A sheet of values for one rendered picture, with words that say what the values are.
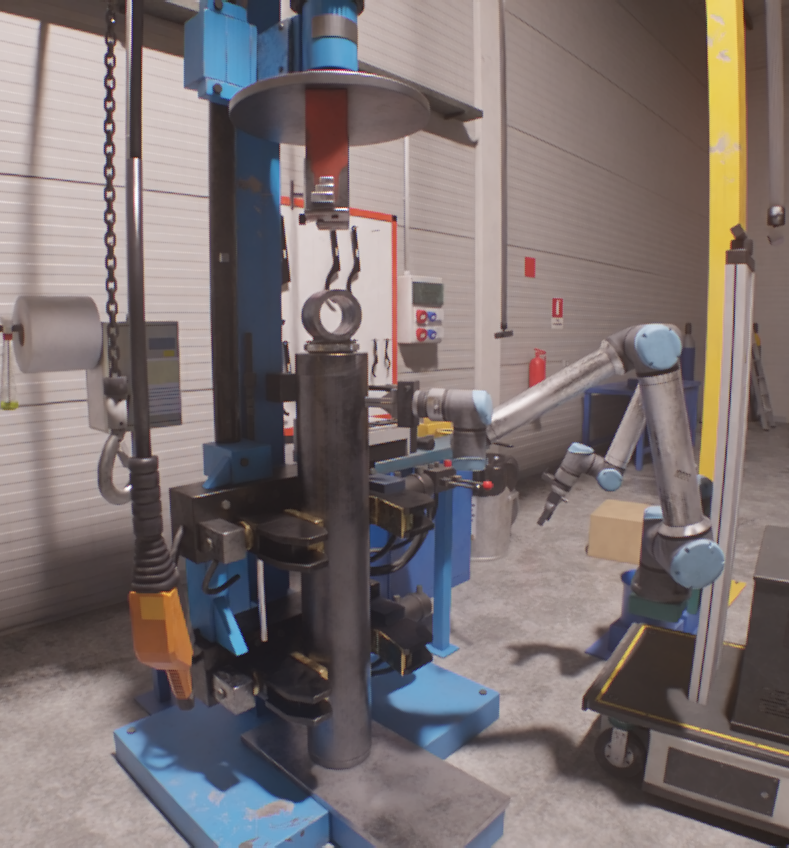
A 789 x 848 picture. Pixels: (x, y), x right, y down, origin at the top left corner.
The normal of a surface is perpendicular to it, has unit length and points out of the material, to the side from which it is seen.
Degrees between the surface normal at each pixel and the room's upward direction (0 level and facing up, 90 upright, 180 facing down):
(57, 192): 90
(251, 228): 90
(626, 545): 90
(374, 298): 90
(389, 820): 0
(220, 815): 0
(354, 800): 0
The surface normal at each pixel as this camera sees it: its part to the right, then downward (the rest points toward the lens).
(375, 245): 0.71, 0.09
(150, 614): 0.00, 0.14
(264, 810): 0.00, -0.99
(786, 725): -0.59, 0.11
